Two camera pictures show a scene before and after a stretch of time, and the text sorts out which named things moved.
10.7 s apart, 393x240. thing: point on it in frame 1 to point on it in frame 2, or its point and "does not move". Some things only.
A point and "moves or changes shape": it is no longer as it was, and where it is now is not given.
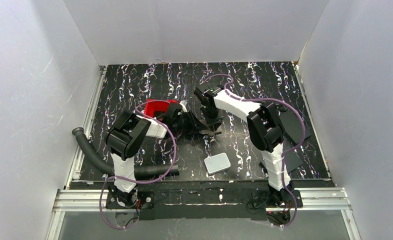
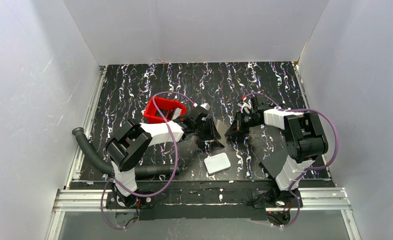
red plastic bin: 155,108 does not move
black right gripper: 211,120 to 239,121
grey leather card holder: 206,132 moves or changes shape
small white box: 217,163 does not move
